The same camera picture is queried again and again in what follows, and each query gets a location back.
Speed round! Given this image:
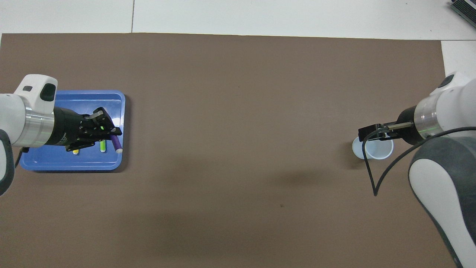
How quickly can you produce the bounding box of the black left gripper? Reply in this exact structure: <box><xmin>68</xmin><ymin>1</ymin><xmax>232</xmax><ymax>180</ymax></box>
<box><xmin>45</xmin><ymin>107</ymin><xmax>122</xmax><ymax>152</ymax></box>

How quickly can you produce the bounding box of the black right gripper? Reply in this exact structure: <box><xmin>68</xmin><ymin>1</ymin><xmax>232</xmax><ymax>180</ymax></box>
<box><xmin>358</xmin><ymin>106</ymin><xmax>424</xmax><ymax>146</ymax></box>

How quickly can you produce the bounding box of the purple highlighter pen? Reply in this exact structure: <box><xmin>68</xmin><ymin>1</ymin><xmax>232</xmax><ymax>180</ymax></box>
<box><xmin>110</xmin><ymin>134</ymin><xmax>123</xmax><ymax>154</ymax></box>

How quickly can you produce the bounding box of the blue plastic tray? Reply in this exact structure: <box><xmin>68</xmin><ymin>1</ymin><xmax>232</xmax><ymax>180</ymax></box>
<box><xmin>19</xmin><ymin>90</ymin><xmax>126</xmax><ymax>171</ymax></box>

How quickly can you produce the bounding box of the translucent plastic cup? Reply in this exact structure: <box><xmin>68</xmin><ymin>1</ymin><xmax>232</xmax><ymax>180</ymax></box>
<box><xmin>352</xmin><ymin>130</ymin><xmax>394</xmax><ymax>160</ymax></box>

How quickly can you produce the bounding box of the brown paper table mat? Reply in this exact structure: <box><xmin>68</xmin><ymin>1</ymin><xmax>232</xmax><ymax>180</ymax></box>
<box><xmin>0</xmin><ymin>33</ymin><xmax>468</xmax><ymax>268</ymax></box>

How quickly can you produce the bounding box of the grey ribbed device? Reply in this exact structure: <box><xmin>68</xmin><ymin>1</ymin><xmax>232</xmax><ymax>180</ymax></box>
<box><xmin>449</xmin><ymin>0</ymin><xmax>476</xmax><ymax>23</ymax></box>

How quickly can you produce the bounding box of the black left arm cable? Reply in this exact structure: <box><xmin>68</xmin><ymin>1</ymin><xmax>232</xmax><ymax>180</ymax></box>
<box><xmin>14</xmin><ymin>147</ymin><xmax>30</xmax><ymax>168</ymax></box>

